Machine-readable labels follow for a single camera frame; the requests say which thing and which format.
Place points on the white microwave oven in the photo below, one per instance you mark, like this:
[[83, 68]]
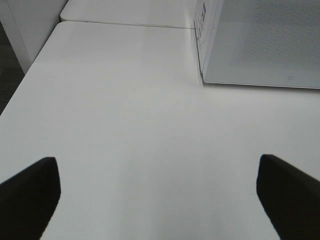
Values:
[[207, 32]]

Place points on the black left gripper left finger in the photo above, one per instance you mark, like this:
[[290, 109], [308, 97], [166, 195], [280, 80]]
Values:
[[28, 200]]

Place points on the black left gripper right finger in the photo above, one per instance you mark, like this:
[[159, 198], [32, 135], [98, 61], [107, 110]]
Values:
[[290, 199]]

